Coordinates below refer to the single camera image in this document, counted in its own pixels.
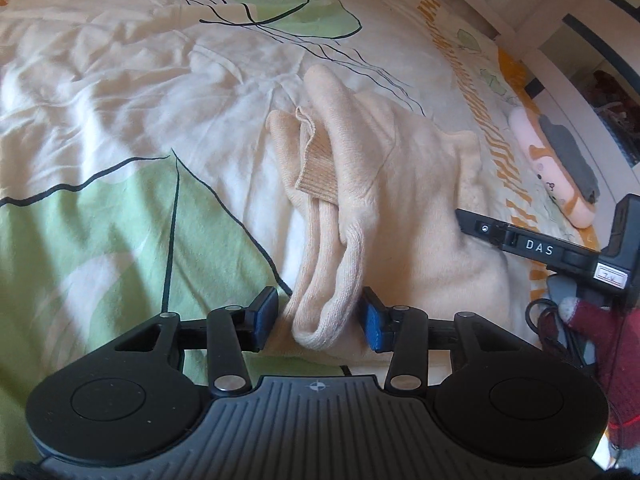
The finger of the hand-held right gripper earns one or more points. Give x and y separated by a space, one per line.
480 227

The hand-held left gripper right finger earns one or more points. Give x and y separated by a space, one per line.
375 320

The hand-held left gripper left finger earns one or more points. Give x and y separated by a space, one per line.
265 317

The beige knit sweater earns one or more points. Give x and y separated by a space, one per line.
425 185

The person's right forearm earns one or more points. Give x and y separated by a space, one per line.
625 420

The person's right hand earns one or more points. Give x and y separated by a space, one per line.
610 340

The pink and orange plush cushion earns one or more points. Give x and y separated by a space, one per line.
530 135

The leaf print duvet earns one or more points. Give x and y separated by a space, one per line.
100 110

